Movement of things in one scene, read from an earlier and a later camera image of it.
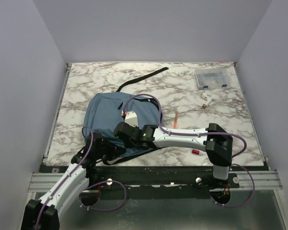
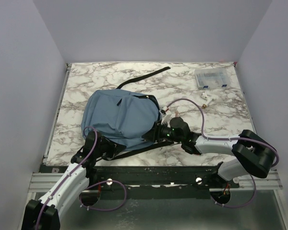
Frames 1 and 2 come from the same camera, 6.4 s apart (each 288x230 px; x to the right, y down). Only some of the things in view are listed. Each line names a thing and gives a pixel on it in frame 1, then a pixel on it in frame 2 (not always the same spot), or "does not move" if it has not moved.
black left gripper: [115, 151] does not move
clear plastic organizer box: [210, 78] does not move
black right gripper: [127, 145] to [154, 135]
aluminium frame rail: [263, 180] does not move
